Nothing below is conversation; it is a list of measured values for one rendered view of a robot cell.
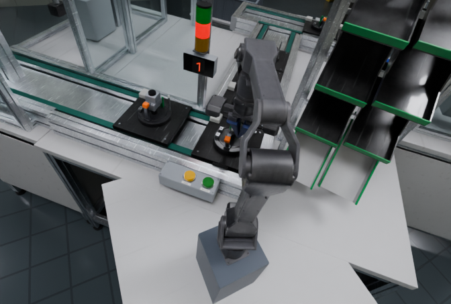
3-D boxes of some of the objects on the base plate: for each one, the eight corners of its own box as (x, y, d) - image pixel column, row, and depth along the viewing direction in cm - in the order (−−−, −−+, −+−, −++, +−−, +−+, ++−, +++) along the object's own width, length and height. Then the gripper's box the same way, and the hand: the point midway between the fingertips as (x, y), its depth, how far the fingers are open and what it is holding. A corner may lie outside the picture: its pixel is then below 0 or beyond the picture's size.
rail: (254, 206, 96) (261, 191, 88) (54, 133, 108) (44, 115, 100) (258, 194, 100) (264, 178, 92) (64, 125, 111) (54, 107, 103)
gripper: (206, 87, 58) (203, 133, 69) (286, 111, 55) (268, 155, 67) (215, 73, 62) (211, 119, 73) (290, 95, 59) (273, 139, 71)
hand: (240, 127), depth 67 cm, fingers closed
